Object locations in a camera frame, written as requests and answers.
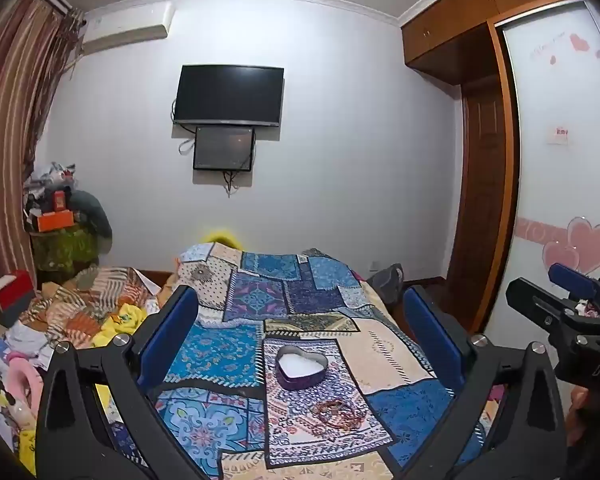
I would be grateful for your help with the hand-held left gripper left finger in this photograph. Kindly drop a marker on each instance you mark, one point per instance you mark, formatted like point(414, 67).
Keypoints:
point(172, 330)

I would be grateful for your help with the orange box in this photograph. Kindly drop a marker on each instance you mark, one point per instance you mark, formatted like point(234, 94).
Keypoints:
point(55, 221)

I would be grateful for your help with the person's right hand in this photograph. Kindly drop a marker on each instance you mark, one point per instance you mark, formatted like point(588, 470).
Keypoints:
point(577, 415)

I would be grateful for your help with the green floral cloth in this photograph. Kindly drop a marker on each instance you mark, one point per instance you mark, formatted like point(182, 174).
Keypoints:
point(65, 252)

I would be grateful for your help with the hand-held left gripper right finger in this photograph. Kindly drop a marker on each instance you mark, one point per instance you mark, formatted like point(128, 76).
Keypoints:
point(432, 330)

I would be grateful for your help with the red and white box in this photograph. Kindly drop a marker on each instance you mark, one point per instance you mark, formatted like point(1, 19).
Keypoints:
point(12, 292)

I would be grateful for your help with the brown wooden door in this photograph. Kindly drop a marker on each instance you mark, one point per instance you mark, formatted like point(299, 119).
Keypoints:
point(482, 200)

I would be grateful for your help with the white air conditioner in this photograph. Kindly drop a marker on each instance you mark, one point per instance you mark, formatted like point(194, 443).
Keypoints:
point(125, 25)

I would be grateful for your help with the small black wall monitor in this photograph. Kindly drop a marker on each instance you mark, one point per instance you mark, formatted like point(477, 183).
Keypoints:
point(224, 148)

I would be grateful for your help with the black wall television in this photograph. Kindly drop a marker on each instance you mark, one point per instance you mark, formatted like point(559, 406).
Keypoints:
point(228, 94)

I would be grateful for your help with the purple heart-shaped tin box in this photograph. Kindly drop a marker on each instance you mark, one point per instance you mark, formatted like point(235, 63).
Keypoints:
point(300, 367)

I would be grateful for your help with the patchwork printed blanket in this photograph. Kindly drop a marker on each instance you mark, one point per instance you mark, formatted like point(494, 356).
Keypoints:
point(305, 310)

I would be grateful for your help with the grey backpack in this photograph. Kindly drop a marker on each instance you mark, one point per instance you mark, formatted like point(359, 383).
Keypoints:
point(386, 285)

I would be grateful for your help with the small door sticker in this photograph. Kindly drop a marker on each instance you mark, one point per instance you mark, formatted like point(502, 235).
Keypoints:
point(559, 134)

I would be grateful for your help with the heap of crumpled bags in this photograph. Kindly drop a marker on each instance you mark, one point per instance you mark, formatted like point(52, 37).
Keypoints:
point(47, 177)

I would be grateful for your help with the yellow cloth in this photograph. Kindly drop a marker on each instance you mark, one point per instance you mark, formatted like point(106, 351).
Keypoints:
point(122, 320)

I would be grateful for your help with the white heart-print sliding door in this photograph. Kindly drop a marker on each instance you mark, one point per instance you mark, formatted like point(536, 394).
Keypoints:
point(555, 200)

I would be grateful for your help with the orange striped blanket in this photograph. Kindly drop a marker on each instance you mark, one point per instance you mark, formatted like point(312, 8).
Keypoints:
point(80, 305)

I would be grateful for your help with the striped brown curtain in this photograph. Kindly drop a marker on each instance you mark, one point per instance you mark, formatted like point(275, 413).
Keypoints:
point(15, 110)

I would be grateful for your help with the yellow round object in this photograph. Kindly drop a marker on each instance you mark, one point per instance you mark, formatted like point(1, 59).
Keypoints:
point(221, 237)

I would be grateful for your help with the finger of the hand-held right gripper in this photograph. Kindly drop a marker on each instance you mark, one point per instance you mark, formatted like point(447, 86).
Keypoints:
point(572, 276)
point(530, 302)

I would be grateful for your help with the small red box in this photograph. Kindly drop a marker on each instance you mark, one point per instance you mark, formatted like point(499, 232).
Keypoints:
point(61, 201)

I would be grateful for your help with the wooden overhead cabinet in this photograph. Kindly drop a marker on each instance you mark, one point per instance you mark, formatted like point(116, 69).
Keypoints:
point(455, 25)

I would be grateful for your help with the wall socket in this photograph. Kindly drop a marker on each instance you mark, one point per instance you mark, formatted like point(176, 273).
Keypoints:
point(376, 264)

